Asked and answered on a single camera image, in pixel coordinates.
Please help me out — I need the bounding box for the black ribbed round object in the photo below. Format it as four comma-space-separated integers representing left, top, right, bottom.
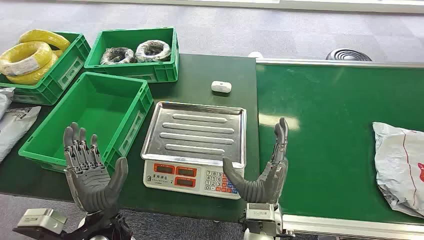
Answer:
325, 48, 373, 62

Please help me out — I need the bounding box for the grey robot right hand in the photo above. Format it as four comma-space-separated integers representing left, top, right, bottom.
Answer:
222, 117, 290, 205

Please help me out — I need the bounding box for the small grey mailer bag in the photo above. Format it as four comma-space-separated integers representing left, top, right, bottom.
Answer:
0, 87, 16, 120

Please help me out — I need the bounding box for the yellow wire coil with label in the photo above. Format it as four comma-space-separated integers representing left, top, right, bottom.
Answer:
0, 41, 54, 77

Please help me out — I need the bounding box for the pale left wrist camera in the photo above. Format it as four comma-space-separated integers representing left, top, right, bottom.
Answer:
12, 207, 68, 240

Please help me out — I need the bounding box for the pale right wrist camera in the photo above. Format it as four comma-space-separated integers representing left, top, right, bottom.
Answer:
245, 202, 283, 238

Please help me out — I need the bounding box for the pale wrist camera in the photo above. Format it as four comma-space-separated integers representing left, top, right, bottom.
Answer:
245, 202, 283, 238
12, 207, 68, 240

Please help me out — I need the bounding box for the small white plastic device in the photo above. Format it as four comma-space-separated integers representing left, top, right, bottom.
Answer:
210, 80, 233, 94

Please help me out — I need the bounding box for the grey mailer bag black print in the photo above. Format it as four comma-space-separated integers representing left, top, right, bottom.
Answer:
0, 105, 42, 163

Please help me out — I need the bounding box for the electronic scale with steel tray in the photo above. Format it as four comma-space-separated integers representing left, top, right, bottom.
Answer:
140, 100, 248, 200

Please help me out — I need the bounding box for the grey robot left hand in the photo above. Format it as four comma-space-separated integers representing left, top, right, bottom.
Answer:
62, 121, 129, 215

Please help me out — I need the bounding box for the green conveyor belt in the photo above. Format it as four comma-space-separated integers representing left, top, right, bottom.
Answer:
255, 57, 424, 240

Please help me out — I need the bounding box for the green crate with black coils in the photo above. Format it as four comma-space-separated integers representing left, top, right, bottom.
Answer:
84, 27, 180, 84

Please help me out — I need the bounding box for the green crate with yellow coils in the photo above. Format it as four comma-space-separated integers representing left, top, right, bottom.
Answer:
0, 31, 92, 106

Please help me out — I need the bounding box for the grey poly mailer package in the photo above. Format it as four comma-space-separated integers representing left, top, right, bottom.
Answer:
372, 121, 424, 219

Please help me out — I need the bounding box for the empty green plastic crate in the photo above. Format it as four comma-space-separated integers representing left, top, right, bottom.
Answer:
18, 71, 154, 175

